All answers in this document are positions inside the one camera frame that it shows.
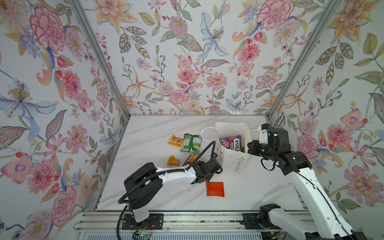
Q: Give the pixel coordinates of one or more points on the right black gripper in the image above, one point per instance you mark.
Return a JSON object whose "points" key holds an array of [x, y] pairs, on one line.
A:
{"points": [[252, 148]]}

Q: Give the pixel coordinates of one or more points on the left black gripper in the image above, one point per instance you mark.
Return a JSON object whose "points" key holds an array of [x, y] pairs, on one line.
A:
{"points": [[209, 178]]}

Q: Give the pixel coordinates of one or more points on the orange snack pack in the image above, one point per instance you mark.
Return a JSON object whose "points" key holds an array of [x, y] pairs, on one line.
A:
{"points": [[190, 159]]}

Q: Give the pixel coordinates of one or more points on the purple Fox's candy bag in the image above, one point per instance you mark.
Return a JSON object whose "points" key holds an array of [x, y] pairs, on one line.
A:
{"points": [[232, 143]]}

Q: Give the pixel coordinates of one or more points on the red small snack packet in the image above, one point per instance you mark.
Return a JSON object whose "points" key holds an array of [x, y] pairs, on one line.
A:
{"points": [[215, 189]]}

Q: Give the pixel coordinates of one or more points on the white paper gift bag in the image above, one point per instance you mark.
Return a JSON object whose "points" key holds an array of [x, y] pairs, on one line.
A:
{"points": [[232, 162]]}

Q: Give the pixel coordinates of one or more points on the green snack pack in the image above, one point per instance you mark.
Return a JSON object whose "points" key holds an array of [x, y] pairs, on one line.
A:
{"points": [[191, 144]]}

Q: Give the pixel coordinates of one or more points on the orange snack piece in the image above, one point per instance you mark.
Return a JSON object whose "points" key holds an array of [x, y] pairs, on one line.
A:
{"points": [[173, 161]]}

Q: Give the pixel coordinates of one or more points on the orange small candy packet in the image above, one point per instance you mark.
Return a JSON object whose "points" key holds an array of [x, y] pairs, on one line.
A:
{"points": [[175, 141]]}

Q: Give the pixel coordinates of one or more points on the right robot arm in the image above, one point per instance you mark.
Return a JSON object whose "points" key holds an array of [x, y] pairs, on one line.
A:
{"points": [[329, 224]]}

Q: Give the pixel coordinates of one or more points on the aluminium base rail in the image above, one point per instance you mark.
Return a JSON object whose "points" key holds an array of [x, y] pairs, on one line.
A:
{"points": [[173, 222]]}

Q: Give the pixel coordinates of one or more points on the right aluminium frame post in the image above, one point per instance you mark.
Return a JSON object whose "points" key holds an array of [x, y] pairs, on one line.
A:
{"points": [[303, 56]]}

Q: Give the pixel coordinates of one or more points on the aluminium frame post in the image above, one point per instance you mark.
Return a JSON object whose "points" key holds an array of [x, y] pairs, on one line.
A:
{"points": [[90, 34], [303, 56]]}

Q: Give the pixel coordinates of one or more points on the left aluminium frame post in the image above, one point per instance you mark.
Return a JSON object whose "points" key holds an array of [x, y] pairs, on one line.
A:
{"points": [[90, 34]]}

